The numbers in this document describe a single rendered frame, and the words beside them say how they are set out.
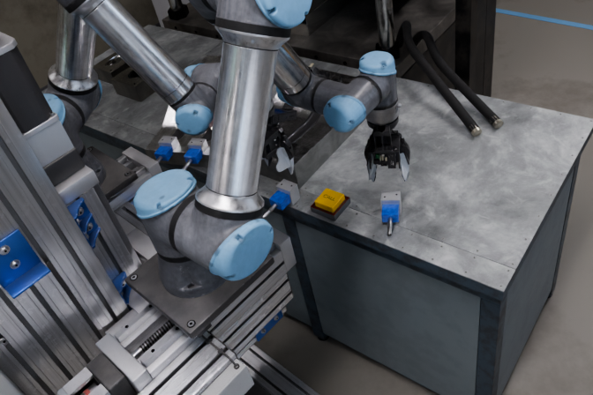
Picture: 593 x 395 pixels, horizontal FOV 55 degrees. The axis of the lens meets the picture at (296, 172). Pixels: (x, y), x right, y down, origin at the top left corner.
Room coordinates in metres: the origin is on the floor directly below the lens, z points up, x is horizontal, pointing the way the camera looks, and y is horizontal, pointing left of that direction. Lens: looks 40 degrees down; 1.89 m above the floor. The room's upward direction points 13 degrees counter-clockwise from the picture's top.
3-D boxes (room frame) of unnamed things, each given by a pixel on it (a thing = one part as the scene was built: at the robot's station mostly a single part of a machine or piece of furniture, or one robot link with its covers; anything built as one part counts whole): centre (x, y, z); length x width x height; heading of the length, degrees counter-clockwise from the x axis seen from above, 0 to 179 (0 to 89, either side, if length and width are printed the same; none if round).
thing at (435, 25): (2.54, -0.28, 0.75); 1.30 x 0.84 x 0.06; 45
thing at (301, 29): (2.45, -0.26, 0.87); 0.50 x 0.27 x 0.17; 135
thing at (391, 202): (1.02, -0.21, 0.83); 0.13 x 0.05 x 0.05; 162
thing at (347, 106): (0.98, -0.13, 1.22); 0.11 x 0.11 x 0.08; 43
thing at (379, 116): (1.04, -0.22, 1.15); 0.08 x 0.08 x 0.05
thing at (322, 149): (1.50, -0.08, 0.87); 0.50 x 0.26 x 0.14; 135
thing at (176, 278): (0.79, 0.24, 1.09); 0.15 x 0.15 x 0.10
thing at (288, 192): (1.16, 0.07, 0.83); 0.13 x 0.05 x 0.05; 134
